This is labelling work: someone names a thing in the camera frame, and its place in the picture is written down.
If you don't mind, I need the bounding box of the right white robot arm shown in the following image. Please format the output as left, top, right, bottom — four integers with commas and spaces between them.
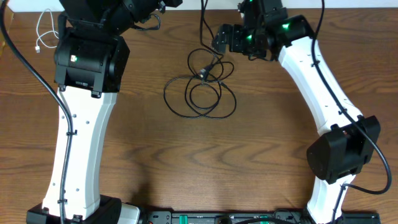
211, 14, 381, 223

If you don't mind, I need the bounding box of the white usb cable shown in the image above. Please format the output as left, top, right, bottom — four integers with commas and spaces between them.
34, 8, 60, 54

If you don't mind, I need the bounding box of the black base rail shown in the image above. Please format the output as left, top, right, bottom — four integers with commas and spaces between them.
138, 208, 382, 224

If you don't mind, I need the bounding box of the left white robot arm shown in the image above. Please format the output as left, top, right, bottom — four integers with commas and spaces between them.
26, 0, 181, 223

